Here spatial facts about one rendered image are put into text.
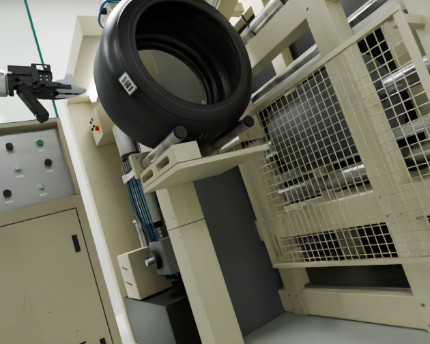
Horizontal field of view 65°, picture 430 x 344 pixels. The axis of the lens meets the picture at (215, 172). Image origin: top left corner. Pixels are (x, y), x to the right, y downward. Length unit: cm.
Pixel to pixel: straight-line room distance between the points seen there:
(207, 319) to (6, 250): 83
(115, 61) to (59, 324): 104
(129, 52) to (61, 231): 82
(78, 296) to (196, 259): 52
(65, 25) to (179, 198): 326
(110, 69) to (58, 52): 305
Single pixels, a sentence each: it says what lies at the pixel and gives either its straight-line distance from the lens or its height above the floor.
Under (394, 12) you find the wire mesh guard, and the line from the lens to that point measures 110.
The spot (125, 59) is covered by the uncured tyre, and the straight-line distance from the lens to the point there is 112.
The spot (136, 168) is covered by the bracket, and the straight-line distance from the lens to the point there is 135.
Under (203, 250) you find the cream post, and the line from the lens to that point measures 142.
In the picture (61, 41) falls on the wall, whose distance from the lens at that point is 426.
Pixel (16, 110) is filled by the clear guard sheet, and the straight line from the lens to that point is 176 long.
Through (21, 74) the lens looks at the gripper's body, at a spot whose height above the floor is 118.
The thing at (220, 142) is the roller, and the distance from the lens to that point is 135.
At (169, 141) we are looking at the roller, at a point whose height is 89.
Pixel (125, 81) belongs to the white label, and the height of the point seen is 109.
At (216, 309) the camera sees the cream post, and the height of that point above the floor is 26.
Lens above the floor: 62
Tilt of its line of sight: 7 degrees up
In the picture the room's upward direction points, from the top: 18 degrees counter-clockwise
